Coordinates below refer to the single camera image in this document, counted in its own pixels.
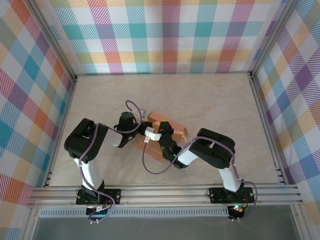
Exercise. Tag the orange paper box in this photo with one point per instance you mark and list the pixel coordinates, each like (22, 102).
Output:
(177, 130)

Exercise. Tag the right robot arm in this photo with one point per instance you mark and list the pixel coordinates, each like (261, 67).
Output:
(215, 150)

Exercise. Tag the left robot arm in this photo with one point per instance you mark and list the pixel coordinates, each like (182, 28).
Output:
(82, 140)

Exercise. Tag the grey metal panel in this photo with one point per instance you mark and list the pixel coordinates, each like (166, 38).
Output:
(162, 228)

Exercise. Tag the aluminium mounting rail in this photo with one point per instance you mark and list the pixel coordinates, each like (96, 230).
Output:
(162, 195)

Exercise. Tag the aluminium side rail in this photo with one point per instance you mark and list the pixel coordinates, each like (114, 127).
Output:
(62, 120)
(267, 130)

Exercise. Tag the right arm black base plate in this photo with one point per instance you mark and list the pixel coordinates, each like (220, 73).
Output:
(215, 195)

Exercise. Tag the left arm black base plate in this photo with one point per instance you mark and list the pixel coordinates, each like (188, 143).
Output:
(115, 196)

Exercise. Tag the aluminium frame post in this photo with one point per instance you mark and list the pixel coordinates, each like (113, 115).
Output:
(50, 37)
(272, 37)

